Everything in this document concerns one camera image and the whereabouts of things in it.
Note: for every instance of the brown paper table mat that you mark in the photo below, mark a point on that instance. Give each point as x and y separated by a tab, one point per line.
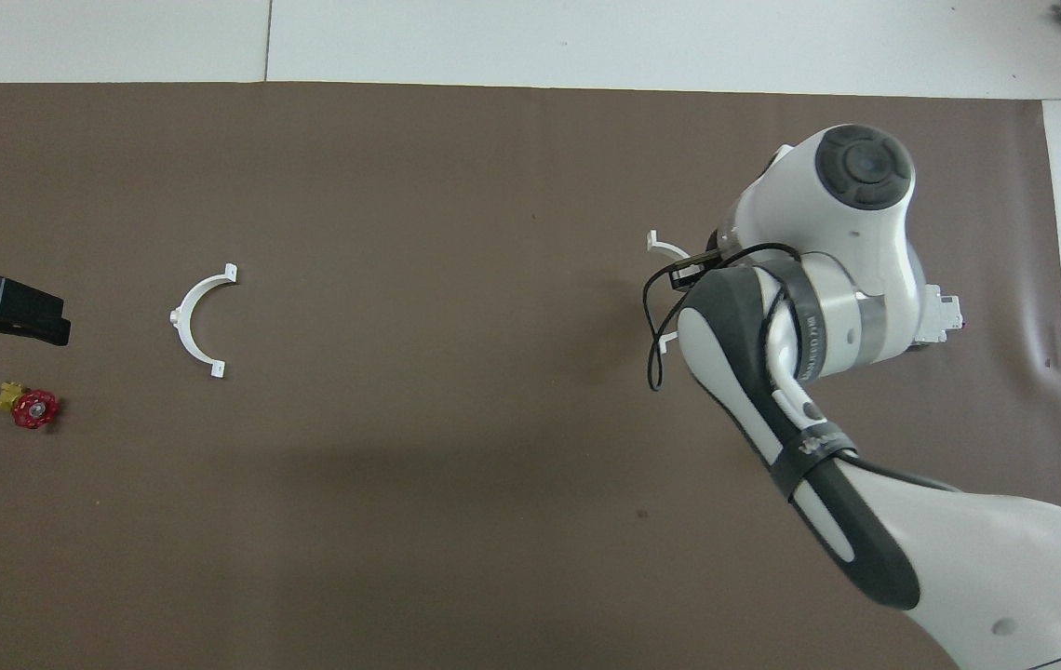
400	233

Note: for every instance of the white circuit breaker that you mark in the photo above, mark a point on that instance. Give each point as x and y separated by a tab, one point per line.
945	312

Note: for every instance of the red handwheel yellow valve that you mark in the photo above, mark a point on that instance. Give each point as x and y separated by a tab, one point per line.
34	409

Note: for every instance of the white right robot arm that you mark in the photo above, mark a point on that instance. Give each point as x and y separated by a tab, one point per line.
866	233

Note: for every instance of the white half pipe clamp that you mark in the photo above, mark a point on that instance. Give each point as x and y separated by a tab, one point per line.
184	337
665	247

